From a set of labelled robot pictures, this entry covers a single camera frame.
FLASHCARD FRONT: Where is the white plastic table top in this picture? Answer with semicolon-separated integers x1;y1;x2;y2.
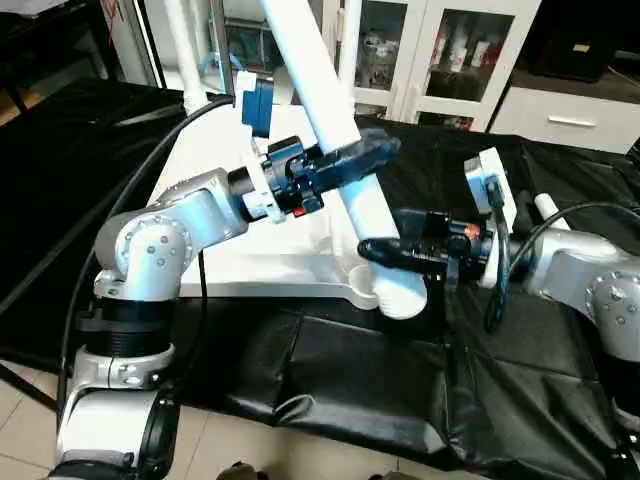
150;95;407;310

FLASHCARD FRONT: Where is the white glass door cabinet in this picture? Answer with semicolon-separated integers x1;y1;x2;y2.
355;0;542;132

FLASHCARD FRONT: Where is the black table mat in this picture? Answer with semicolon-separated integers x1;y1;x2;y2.
0;78;640;480

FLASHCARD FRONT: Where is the white drawer unit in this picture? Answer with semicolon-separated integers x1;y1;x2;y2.
489;84;640;154

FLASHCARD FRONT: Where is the black metal workbench leg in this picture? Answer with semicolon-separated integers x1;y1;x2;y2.
0;358;61;413

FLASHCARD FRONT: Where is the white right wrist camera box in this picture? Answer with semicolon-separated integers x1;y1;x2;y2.
461;146;520;292

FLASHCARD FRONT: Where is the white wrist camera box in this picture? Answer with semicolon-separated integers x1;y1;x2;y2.
231;69;292;224
461;146;520;292

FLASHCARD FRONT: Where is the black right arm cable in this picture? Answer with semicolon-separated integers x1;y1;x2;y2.
482;199;640;334

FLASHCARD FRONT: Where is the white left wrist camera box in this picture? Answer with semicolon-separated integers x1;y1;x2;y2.
231;69;292;224

